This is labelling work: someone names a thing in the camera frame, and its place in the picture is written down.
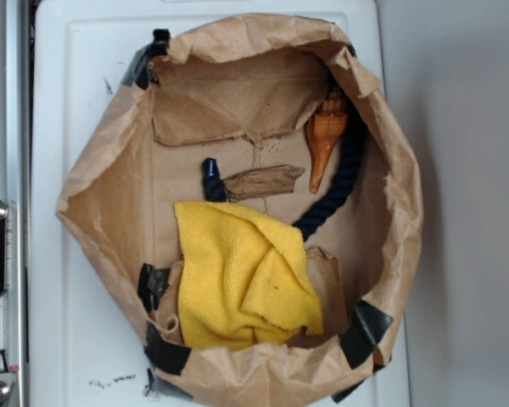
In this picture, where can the brown driftwood piece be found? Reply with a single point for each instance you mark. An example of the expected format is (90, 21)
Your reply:
(262, 182)

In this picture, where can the yellow microfiber cloth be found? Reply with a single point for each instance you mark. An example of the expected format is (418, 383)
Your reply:
(244, 278)

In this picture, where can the orange conch seashell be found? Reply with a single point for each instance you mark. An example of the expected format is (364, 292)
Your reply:
(323, 130)

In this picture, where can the brown paper bag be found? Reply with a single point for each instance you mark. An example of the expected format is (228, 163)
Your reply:
(226, 97)

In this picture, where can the white plastic tray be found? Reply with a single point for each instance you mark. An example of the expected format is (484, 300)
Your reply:
(83, 351)

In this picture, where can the aluminium frame rail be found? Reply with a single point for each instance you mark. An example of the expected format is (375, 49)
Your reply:
(15, 137)

